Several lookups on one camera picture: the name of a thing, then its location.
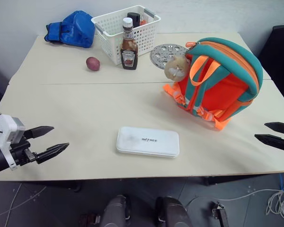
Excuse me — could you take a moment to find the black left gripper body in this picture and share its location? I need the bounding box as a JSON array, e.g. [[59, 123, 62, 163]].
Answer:
[[9, 135, 38, 166]]

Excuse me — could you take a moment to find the black-capped bottle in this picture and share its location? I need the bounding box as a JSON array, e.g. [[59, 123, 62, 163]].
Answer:
[[127, 12, 141, 28]]

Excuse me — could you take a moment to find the black chair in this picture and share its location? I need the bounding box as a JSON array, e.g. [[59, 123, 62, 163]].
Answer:
[[257, 24, 284, 105]]

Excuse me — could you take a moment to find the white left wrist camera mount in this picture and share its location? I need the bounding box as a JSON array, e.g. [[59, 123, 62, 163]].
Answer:
[[0, 113, 26, 171]]

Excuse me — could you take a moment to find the white cable bundle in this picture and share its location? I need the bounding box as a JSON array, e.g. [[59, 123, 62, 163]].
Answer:
[[266, 172, 284, 222]]

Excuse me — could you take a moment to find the plush hamster keychain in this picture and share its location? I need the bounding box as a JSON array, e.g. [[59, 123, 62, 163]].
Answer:
[[164, 55, 191, 82]]

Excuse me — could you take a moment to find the white plastic basket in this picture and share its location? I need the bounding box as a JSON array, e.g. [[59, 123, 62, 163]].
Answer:
[[90, 5, 161, 66]]

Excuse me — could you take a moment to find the orange and teal backpack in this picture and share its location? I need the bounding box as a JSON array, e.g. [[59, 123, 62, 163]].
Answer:
[[162, 37, 264, 131]]

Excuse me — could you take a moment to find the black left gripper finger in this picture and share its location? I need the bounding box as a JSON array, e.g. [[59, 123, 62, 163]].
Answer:
[[35, 142, 70, 165], [25, 126, 55, 140]]

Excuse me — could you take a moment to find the blue boxing glove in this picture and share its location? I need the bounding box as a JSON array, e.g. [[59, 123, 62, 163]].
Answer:
[[44, 10, 96, 49]]

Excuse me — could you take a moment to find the round perforated metal plate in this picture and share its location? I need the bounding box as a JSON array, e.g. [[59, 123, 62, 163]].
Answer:
[[150, 43, 188, 70]]

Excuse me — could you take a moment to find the ketchup bottle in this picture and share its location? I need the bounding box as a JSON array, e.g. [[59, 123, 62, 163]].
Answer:
[[120, 17, 139, 70]]

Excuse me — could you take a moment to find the red potato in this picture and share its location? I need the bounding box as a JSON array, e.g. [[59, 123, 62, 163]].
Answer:
[[86, 56, 101, 71]]

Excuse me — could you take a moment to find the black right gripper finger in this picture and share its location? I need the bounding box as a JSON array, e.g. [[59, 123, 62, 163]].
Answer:
[[254, 134, 284, 158], [264, 122, 284, 136]]

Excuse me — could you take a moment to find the black metal stand foot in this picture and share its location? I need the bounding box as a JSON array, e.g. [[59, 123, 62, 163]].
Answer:
[[211, 201, 230, 227]]

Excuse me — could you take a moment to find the white rectangular case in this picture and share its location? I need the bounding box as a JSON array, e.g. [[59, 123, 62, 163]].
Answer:
[[115, 126, 180, 159]]

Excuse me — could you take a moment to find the dark rounded robot leg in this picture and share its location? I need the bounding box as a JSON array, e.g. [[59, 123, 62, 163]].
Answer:
[[155, 196, 193, 227], [99, 194, 131, 227]]

